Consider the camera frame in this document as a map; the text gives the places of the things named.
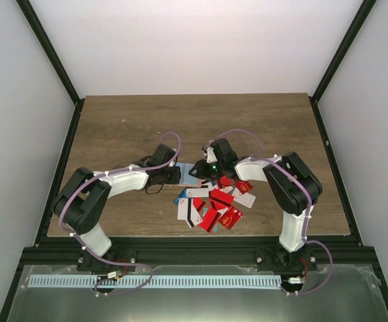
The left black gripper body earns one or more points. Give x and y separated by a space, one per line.
169 179

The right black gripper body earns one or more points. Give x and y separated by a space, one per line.
211 173

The pink card holder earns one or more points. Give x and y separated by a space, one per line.
185 179

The white card black stripe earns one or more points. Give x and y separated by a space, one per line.
189 210

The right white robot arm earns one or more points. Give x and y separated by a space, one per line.
294 186

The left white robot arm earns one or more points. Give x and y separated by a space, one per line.
81 201

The red card upper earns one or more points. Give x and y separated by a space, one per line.
223 182

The white card centre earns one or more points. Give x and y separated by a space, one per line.
197 192

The blue card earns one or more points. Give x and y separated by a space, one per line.
181 195

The red VIP card right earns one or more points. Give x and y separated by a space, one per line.
243 186

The red vip card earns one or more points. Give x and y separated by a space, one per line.
230 217
243 186

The red card black stripe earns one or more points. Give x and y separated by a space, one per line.
219 197

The white card right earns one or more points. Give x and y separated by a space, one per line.
247 200

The red VIP card front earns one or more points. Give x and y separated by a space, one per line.
230 217

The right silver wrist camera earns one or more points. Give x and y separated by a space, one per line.
209 155

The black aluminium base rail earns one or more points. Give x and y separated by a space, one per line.
210 249

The light blue slotted cable duct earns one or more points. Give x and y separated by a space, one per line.
159 281

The right black frame post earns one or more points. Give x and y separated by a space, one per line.
349 37

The black frame post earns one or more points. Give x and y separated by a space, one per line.
349 37
37 28

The left black frame post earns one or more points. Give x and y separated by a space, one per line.
37 28

